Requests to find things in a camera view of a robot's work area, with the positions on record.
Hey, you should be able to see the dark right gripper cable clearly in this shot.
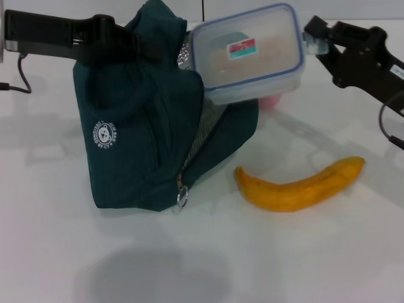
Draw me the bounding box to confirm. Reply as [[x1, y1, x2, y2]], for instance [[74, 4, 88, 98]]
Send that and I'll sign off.
[[378, 100, 404, 148]]

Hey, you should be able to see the yellow banana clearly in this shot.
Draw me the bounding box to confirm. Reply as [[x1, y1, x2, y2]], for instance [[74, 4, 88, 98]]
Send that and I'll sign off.
[[234, 156, 366, 213]]

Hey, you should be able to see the pink toy peach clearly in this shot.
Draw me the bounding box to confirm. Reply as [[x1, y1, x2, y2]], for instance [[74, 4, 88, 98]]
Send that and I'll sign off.
[[258, 93, 282, 110]]

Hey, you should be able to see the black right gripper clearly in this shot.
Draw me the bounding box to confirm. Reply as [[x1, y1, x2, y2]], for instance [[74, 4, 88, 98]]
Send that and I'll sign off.
[[303, 15, 404, 118]]

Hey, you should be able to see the clear lunch box blue seal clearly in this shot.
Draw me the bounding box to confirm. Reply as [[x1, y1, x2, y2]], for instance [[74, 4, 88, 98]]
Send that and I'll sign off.
[[188, 3, 330, 106]]

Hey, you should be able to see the dark gripper cable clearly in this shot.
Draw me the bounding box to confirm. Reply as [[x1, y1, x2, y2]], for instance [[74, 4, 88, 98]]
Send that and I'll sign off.
[[378, 100, 404, 148], [0, 53, 33, 94]]

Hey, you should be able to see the dark left gripper cable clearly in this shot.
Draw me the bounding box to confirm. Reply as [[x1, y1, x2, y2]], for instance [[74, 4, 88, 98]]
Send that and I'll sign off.
[[0, 53, 33, 94]]

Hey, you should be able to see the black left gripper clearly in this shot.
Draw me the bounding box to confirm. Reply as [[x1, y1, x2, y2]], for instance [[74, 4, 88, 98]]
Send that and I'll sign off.
[[4, 9, 163, 66]]

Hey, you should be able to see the dark teal insulated lunch bag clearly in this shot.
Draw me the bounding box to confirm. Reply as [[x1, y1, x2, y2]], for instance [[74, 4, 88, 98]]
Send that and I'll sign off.
[[73, 0, 260, 215]]

